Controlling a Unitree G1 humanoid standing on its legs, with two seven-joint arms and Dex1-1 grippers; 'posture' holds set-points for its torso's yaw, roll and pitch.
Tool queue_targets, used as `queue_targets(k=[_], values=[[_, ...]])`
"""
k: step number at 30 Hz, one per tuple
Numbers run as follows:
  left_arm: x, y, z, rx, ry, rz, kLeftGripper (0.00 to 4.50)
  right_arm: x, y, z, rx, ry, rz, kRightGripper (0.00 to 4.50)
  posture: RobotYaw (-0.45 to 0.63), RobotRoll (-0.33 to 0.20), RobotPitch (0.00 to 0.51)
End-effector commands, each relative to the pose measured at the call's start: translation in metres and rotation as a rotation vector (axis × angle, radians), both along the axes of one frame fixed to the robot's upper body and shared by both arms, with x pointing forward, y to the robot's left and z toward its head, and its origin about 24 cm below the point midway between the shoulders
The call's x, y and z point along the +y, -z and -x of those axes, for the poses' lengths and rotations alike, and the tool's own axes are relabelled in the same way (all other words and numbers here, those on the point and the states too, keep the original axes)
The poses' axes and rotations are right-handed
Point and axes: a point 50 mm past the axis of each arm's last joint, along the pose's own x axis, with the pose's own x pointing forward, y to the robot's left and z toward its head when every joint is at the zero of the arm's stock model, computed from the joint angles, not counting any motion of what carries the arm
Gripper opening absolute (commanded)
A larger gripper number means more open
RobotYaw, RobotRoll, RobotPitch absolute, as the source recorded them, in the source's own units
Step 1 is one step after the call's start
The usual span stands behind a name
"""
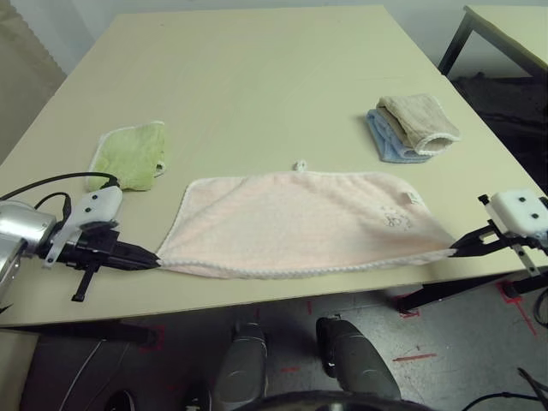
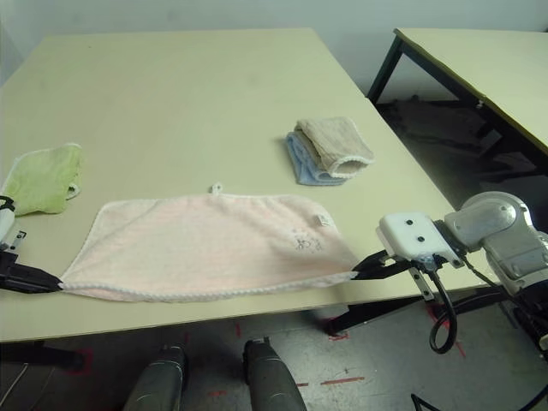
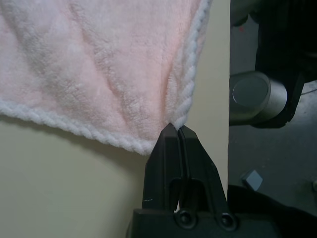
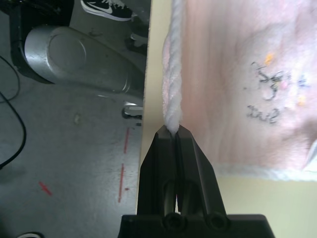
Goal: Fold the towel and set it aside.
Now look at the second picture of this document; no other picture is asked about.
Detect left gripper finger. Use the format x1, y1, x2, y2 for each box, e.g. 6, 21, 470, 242
15, 277, 61, 295
16, 263, 64, 287

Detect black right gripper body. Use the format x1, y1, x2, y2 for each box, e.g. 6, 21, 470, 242
384, 252, 434, 300

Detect pink towel with embroidery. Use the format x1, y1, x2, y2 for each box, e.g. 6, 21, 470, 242
57, 182, 360, 303

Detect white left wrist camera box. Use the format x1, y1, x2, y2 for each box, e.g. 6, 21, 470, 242
0, 207, 17, 249

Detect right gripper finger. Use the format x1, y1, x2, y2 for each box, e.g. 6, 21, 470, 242
353, 252, 393, 273
353, 261, 412, 280

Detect grey robot left leg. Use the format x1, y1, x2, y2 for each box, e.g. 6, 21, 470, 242
123, 344, 188, 411

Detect beige side table black legs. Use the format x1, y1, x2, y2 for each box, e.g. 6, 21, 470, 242
366, 27, 548, 181

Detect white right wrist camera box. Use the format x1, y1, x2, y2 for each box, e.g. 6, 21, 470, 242
376, 210, 464, 269

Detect beige folded towel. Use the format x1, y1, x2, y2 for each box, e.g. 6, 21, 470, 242
294, 116, 377, 180

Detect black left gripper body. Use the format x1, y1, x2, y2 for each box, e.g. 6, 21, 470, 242
0, 229, 27, 293

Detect light blue folded towel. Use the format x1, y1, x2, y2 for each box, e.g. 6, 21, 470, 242
284, 130, 350, 188

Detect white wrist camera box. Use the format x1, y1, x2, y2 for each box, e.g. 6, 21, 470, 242
376, 210, 464, 269
0, 207, 17, 249

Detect light green towel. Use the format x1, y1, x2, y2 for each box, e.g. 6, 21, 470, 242
0, 143, 84, 216

